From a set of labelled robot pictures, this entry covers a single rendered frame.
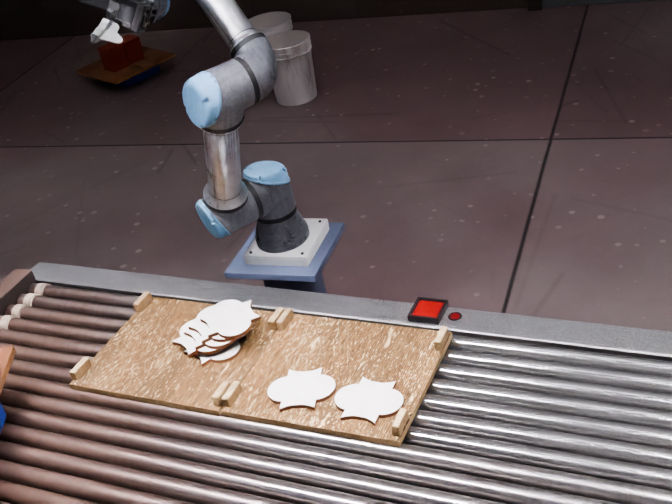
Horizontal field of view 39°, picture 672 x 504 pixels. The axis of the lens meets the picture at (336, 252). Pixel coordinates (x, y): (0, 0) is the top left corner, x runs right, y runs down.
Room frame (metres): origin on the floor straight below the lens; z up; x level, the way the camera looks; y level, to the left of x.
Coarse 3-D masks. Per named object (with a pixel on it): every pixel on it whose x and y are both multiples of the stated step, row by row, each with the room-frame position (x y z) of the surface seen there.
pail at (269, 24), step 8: (256, 16) 5.99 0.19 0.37; (264, 16) 6.00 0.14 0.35; (272, 16) 6.00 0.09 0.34; (280, 16) 5.98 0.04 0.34; (288, 16) 5.91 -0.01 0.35; (256, 24) 5.98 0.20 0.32; (264, 24) 6.00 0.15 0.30; (272, 24) 6.00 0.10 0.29; (280, 24) 5.73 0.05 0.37; (288, 24) 5.79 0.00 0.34; (264, 32) 5.72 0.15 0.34; (272, 32) 5.72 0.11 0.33
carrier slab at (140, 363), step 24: (144, 312) 2.02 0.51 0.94; (168, 312) 2.00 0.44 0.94; (192, 312) 1.98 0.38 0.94; (264, 312) 1.91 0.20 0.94; (120, 336) 1.94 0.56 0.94; (144, 336) 1.92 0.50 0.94; (168, 336) 1.90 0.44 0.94; (264, 336) 1.82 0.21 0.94; (96, 360) 1.86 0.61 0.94; (120, 360) 1.84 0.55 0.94; (144, 360) 1.82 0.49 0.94; (168, 360) 1.80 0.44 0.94; (192, 360) 1.78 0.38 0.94; (240, 360) 1.74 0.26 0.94; (72, 384) 1.79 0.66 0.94; (96, 384) 1.77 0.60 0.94; (120, 384) 1.75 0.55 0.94; (144, 384) 1.73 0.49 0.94; (168, 384) 1.71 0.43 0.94; (192, 384) 1.69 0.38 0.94; (216, 384) 1.68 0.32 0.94; (192, 408) 1.62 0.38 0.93; (216, 408) 1.59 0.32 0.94
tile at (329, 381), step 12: (288, 372) 1.65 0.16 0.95; (300, 372) 1.64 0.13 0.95; (312, 372) 1.64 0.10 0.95; (276, 384) 1.62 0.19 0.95; (288, 384) 1.61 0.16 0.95; (300, 384) 1.60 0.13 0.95; (312, 384) 1.60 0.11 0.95; (324, 384) 1.59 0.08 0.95; (276, 396) 1.58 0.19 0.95; (288, 396) 1.57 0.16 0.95; (300, 396) 1.56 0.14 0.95; (312, 396) 1.56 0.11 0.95; (324, 396) 1.55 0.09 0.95; (288, 408) 1.54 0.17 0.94; (312, 408) 1.53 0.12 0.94
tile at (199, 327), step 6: (210, 306) 1.91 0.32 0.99; (204, 312) 1.89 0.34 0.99; (198, 318) 1.87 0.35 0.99; (198, 324) 1.85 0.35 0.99; (204, 324) 1.84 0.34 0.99; (192, 330) 1.84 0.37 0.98; (198, 330) 1.82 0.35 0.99; (204, 330) 1.82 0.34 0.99; (204, 336) 1.79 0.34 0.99; (216, 336) 1.78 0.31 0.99; (204, 342) 1.78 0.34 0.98
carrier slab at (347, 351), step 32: (320, 320) 1.83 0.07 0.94; (288, 352) 1.74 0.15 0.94; (320, 352) 1.71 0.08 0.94; (352, 352) 1.69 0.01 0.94; (384, 352) 1.66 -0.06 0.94; (416, 352) 1.64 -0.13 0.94; (256, 384) 1.65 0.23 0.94; (416, 384) 1.54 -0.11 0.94; (256, 416) 1.54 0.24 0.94; (288, 416) 1.52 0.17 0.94; (320, 416) 1.50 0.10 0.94
